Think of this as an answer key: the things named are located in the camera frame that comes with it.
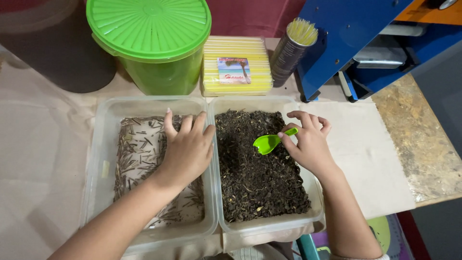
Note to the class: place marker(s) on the person's right hand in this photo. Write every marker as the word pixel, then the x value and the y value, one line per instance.
pixel 310 148

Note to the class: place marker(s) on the pile of dark tea leaves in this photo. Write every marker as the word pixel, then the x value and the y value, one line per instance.
pixel 252 180

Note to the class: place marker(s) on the teal stool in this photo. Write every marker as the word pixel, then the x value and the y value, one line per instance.
pixel 306 247

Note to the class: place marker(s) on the dark round bin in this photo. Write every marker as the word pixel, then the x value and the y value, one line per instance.
pixel 54 43

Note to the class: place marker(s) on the pile of dried tea stems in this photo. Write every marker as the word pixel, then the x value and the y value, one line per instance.
pixel 139 151

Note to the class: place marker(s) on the clear container with stems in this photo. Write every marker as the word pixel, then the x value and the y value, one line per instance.
pixel 104 169

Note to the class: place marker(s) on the pack of yellow straws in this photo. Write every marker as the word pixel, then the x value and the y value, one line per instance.
pixel 236 66

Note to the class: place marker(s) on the green plastic bucket with lid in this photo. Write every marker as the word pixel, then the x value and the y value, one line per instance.
pixel 155 39

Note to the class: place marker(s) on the person's left hand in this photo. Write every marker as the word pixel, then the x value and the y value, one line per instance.
pixel 187 151

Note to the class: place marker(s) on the green plastic spoon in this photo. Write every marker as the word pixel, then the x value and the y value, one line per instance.
pixel 269 142

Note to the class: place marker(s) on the colourful floor mat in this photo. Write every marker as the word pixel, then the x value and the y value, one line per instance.
pixel 386 236

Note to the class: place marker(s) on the blue sealing machine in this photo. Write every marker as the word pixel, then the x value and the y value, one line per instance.
pixel 364 43

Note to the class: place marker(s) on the can of yellow straws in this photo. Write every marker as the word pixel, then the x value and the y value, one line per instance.
pixel 290 50

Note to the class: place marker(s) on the beige tablecloth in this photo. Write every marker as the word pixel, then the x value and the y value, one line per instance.
pixel 47 151

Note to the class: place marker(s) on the clear container with leaves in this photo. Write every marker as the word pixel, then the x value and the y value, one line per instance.
pixel 306 191

